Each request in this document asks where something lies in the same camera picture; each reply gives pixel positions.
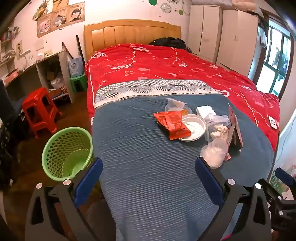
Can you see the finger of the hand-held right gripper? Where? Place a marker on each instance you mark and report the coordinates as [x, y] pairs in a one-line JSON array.
[[284, 175]]

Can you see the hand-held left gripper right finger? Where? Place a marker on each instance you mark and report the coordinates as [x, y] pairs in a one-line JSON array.
[[209, 183]]

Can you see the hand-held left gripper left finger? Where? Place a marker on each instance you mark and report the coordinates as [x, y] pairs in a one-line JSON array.
[[89, 180]]

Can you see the clear plastic cup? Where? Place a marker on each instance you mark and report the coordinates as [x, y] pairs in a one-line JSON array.
[[214, 153]]

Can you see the green plastic wastebasket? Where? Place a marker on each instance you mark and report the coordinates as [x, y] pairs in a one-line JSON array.
[[62, 157]]

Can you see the white plastic plate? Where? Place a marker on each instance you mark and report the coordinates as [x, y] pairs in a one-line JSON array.
[[196, 129]]

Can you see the red white printed packet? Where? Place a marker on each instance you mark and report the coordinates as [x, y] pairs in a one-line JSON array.
[[235, 132]]

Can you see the clear plastic box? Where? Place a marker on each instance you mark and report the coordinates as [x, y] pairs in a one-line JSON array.
[[214, 120]]

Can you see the red snack packet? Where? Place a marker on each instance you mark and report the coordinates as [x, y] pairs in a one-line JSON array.
[[172, 122]]

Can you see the white tissue pack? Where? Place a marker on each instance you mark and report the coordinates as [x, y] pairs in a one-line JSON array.
[[205, 110]]

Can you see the clear round food container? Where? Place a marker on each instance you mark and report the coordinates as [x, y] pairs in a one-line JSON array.
[[173, 107]]

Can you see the crumpled white tissue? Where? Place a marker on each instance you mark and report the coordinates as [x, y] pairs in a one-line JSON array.
[[218, 132]]

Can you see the white quilt label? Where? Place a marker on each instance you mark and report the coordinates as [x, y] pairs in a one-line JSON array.
[[273, 122]]

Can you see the blue ribbed blanket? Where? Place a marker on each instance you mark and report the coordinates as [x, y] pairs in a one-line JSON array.
[[138, 139]]

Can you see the red plastic stool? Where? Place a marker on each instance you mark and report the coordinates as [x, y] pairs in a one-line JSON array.
[[34, 97]]

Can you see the green plastic stool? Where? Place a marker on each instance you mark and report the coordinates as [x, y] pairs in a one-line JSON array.
[[77, 80]]

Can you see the white plastic bag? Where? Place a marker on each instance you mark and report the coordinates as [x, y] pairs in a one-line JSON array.
[[57, 81]]

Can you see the cardboard box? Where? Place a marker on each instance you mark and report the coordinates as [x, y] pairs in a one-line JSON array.
[[50, 75]]

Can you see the white desk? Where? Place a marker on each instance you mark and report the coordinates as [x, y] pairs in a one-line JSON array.
[[63, 69]]

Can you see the pale blue paper bag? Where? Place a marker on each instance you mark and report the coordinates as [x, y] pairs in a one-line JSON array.
[[75, 67]]

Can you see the window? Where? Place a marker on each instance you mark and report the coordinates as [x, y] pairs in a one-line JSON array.
[[275, 53]]

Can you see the bed with red-blue quilt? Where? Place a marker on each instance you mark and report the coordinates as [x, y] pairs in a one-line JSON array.
[[161, 62]]

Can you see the red flat box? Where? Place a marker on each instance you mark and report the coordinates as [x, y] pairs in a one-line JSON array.
[[11, 74]]

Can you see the red black stick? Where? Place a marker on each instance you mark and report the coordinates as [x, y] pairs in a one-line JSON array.
[[67, 50]]

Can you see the white hanging bag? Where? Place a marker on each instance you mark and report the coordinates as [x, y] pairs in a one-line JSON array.
[[263, 37]]

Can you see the white desk lamp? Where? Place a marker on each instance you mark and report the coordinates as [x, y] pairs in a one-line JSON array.
[[26, 52]]

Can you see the white wardrobe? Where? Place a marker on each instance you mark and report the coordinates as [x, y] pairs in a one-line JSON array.
[[231, 41]]

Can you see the black bag on bed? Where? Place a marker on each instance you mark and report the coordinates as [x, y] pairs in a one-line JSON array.
[[171, 42]]

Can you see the calligraphy paper sheet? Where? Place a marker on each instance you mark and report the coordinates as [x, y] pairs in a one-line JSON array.
[[19, 49]]

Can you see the wooden headboard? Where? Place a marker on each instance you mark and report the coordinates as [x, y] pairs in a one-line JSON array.
[[129, 32]]

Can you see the pale bedding bundle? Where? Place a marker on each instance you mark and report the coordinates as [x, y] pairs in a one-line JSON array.
[[242, 5]]

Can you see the white patterned round sticker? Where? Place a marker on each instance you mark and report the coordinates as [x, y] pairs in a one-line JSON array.
[[165, 8]]

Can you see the colourful wall sticker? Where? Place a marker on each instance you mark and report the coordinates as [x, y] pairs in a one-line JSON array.
[[281, 185]]

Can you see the wall shelf unit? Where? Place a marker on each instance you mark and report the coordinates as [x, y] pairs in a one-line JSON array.
[[7, 46]]

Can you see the cartoon wall poster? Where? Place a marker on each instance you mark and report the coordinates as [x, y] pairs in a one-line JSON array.
[[44, 26], [60, 4], [77, 12], [42, 9], [60, 20]]

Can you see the green round wall sticker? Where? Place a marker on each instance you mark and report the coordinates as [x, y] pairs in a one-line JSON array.
[[152, 2]]

